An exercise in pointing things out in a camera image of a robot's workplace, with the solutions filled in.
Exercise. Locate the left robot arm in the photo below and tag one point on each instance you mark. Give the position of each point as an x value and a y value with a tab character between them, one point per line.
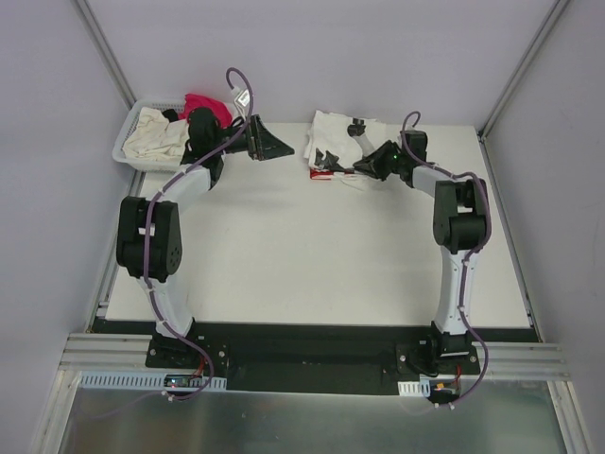
149	238

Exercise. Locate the aluminium extrusion rail left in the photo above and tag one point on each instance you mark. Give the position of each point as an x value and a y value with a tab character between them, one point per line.
105	352

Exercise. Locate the aluminium frame post right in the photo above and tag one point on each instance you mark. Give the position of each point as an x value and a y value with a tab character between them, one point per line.
552	18

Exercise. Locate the white plastic laundry basket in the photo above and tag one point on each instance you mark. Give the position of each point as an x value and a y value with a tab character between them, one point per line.
130	124

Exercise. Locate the pink garment in basket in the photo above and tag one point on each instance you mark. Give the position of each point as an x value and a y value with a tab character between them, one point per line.
218	108

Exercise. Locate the aluminium frame post left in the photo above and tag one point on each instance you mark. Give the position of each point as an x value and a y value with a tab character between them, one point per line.
104	50

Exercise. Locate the aluminium extrusion rail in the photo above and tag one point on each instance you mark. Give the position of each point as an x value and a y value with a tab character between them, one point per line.
105	352
526	361

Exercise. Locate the aluminium extrusion rail right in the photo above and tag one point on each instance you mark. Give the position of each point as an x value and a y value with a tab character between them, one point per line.
526	361

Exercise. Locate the plain white t-shirt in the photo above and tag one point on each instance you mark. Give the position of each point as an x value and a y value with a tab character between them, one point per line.
330	144

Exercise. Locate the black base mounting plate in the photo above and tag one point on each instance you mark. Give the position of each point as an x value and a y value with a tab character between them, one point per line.
297	358

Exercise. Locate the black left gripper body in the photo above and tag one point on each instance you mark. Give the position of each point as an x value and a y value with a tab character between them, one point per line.
254	137

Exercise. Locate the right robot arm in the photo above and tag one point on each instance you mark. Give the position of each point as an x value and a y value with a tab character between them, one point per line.
461	227

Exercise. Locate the aluminium frame post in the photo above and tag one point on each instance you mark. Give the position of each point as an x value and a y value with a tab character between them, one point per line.
552	18
104	50

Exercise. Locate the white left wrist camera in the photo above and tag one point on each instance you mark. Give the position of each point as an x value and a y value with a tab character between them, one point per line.
241	99

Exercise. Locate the left white cable duct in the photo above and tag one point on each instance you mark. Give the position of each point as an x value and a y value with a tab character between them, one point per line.
136	381

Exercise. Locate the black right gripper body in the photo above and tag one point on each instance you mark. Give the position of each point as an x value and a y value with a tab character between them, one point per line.
349	154

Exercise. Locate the right white cable duct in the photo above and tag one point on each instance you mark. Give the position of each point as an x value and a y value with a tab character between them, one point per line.
414	388

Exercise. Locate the white cable duct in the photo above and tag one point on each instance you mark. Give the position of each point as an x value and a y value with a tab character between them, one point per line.
414	388
136	381

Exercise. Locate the cream shirt in basket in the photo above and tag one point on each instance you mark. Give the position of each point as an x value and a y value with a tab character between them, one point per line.
156	139

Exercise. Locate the black garment in basket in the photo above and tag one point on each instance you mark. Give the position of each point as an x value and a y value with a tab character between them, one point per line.
171	115

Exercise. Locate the Coca-Cola print t-shirt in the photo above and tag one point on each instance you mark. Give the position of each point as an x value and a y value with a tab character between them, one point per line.
348	178

